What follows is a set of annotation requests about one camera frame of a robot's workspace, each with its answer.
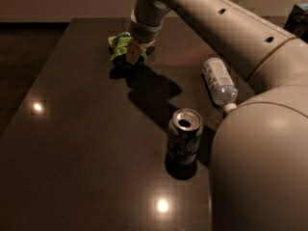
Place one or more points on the opened green soda can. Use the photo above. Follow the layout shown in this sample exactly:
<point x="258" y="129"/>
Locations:
<point x="184" y="133"/>

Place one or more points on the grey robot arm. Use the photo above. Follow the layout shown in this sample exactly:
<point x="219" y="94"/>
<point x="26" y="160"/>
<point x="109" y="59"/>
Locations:
<point x="258" y="169"/>

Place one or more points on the clear plastic water bottle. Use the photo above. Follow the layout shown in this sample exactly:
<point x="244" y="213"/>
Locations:
<point x="220" y="84"/>

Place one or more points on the green rice chip bag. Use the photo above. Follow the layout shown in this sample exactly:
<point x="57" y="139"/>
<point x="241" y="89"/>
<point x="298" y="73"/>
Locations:
<point x="118" y="47"/>

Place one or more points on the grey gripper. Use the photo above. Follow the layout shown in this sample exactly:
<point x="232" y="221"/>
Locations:
<point x="143" y="33"/>

